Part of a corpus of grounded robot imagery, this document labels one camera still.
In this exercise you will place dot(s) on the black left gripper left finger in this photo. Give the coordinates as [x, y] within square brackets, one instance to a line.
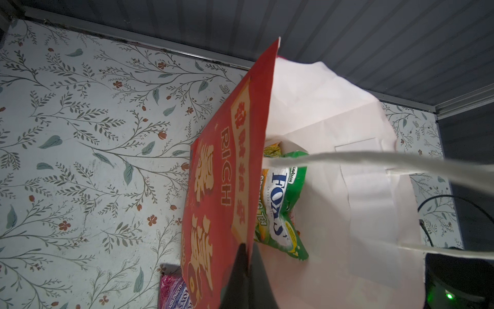
[236, 295]

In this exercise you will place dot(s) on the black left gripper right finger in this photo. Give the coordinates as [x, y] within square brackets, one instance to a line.
[260, 295]

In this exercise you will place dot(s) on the purple Fox's candy bag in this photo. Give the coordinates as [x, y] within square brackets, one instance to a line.
[173, 293]

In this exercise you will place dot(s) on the green Fox's candy bag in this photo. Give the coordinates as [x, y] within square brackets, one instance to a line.
[280, 189]

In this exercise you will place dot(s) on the red and white paper bag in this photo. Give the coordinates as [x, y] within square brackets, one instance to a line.
[336, 130]

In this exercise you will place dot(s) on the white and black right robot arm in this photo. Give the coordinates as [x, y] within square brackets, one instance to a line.
[377, 273]

